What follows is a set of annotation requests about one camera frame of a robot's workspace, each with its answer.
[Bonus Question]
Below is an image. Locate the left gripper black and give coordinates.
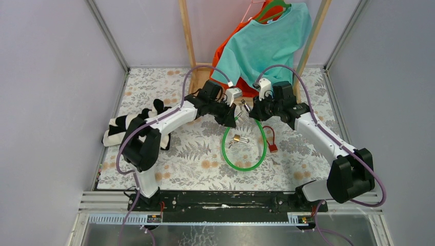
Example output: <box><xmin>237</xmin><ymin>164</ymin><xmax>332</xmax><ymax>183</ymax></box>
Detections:
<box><xmin>207</xmin><ymin>98</ymin><xmax>236</xmax><ymax>128</ymax></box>

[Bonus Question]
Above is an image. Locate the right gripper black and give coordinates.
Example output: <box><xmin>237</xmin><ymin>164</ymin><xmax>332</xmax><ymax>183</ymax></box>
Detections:
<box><xmin>249</xmin><ymin>92</ymin><xmax>282</xmax><ymax>122</ymax></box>

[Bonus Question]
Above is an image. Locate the brass padlock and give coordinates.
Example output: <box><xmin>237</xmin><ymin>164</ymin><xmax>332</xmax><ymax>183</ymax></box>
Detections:
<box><xmin>233</xmin><ymin>134</ymin><xmax>250</xmax><ymax>144</ymax></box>

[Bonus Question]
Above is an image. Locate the red cable lock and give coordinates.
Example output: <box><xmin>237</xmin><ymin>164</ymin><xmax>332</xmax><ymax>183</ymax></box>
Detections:
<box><xmin>263</xmin><ymin>126</ymin><xmax>278</xmax><ymax>153</ymax></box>

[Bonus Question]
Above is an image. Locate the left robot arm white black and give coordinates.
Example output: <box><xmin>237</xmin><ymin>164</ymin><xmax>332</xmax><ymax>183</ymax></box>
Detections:
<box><xmin>119</xmin><ymin>80</ymin><xmax>242</xmax><ymax>211</ymax></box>

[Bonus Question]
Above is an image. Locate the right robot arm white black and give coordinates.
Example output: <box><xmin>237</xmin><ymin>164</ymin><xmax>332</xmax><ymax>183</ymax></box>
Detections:
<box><xmin>249</xmin><ymin>78</ymin><xmax>375</xmax><ymax>211</ymax></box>

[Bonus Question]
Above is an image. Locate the orange garment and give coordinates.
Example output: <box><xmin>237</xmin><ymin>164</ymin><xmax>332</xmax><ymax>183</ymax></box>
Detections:
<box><xmin>212</xmin><ymin>1</ymin><xmax>271</xmax><ymax>97</ymax></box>

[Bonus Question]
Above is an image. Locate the floral table mat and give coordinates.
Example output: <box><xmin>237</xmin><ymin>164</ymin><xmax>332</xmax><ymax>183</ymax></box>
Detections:
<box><xmin>95</xmin><ymin>68</ymin><xmax>340</xmax><ymax>191</ymax></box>

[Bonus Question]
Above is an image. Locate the teal t-shirt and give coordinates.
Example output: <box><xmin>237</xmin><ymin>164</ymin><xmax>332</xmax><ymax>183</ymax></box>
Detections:
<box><xmin>210</xmin><ymin>3</ymin><xmax>312</xmax><ymax>91</ymax></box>

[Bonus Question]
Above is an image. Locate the wooden clothes rack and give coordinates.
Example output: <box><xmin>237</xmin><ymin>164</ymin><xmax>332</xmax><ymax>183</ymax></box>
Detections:
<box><xmin>178</xmin><ymin>0</ymin><xmax>331</xmax><ymax>93</ymax></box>

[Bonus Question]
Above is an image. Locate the green hanger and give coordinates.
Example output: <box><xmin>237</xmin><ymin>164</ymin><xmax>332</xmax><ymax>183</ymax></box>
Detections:
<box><xmin>254</xmin><ymin>0</ymin><xmax>292</xmax><ymax>23</ymax></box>

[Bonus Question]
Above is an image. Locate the pink hanger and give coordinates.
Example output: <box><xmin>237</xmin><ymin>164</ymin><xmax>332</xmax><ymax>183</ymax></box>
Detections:
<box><xmin>240</xmin><ymin>1</ymin><xmax>266</xmax><ymax>23</ymax></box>

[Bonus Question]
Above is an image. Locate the black white striped cloth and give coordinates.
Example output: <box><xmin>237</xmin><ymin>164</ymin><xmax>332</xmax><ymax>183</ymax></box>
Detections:
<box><xmin>101</xmin><ymin>99</ymin><xmax>171</xmax><ymax>151</ymax></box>

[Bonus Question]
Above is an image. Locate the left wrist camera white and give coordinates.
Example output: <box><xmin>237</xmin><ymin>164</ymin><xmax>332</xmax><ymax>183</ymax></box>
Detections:
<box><xmin>225</xmin><ymin>81</ymin><xmax>243</xmax><ymax>106</ymax></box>

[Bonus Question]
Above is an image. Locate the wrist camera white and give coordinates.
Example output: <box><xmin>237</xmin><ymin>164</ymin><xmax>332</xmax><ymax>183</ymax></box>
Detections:
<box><xmin>225</xmin><ymin>81</ymin><xmax>243</xmax><ymax>106</ymax></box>
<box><xmin>253</xmin><ymin>78</ymin><xmax>273</xmax><ymax>100</ymax></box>

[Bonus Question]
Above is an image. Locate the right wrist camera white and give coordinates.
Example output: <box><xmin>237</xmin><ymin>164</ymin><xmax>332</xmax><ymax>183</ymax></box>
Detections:
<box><xmin>253</xmin><ymin>78</ymin><xmax>273</xmax><ymax>100</ymax></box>

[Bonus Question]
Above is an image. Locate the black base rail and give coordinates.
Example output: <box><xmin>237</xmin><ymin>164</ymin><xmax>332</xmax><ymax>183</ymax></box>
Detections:
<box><xmin>127</xmin><ymin>190</ymin><xmax>328</xmax><ymax>223</ymax></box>

